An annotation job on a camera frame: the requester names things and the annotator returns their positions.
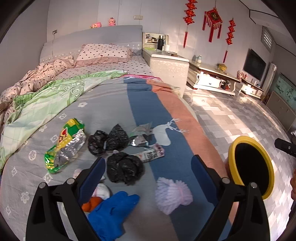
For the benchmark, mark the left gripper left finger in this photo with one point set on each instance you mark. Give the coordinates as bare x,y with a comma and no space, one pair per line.
44,220

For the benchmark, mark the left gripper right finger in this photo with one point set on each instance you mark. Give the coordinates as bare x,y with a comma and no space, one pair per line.
243,203

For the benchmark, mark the lavender foam fruit net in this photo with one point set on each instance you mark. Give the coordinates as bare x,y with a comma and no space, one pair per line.
171,194

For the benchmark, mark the green yellow snack bag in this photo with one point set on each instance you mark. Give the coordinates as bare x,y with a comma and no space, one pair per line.
71,139

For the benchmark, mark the yellow rimmed trash bin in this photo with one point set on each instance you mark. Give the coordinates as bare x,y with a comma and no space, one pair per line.
249,162

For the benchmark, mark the person's right hand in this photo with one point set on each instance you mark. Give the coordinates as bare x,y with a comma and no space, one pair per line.
293,185

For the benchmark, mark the orange round object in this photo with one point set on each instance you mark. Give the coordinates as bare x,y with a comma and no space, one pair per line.
91,204

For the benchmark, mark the blue rubber glove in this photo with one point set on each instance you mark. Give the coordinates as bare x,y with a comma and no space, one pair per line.
108,217

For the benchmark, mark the pink white crumpled tissue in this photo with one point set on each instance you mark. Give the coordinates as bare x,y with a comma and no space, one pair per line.
101,190

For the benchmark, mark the white tv console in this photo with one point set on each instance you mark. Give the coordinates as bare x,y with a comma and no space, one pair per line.
214,78

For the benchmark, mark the black flat television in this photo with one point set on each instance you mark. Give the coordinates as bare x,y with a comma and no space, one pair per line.
254,64

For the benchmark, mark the black crumpled plastic bag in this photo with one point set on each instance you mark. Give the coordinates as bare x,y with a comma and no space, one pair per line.
122,167

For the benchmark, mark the black plastic bag bow-shaped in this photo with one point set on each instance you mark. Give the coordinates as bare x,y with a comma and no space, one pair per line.
101,142

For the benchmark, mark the green patterned quilt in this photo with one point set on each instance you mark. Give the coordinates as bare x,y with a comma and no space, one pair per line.
35,109

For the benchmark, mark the white printed carton wrapper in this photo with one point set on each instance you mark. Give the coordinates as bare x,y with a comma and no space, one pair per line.
156,151

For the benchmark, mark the silver foil wrapper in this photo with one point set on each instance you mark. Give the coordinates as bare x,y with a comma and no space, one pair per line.
139,137

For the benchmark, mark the grey blue pink bedspread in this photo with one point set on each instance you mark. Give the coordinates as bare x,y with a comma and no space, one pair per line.
141,106

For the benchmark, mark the white bedside cabinet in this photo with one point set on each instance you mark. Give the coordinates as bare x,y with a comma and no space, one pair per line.
169,66

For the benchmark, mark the pink dotted duvet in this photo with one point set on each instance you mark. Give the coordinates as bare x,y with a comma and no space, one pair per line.
32,81

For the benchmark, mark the red chinese knot centre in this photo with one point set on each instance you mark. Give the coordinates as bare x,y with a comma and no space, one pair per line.
213,20

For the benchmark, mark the black thermos bottle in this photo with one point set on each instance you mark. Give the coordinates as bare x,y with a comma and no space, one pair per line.
160,43

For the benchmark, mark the pink polka dot pillow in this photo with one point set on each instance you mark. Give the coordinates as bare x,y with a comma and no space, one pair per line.
102,54

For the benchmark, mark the grey upholstered headboard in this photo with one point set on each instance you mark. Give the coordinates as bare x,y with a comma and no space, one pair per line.
125,35

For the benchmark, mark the pink plush toy left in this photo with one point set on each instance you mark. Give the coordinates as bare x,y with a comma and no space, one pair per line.
96,25

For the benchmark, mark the pink plush toy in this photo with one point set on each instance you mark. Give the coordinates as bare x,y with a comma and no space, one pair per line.
111,22
96,25

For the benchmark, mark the pink plush toy right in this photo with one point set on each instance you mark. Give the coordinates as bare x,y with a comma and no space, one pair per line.
111,22

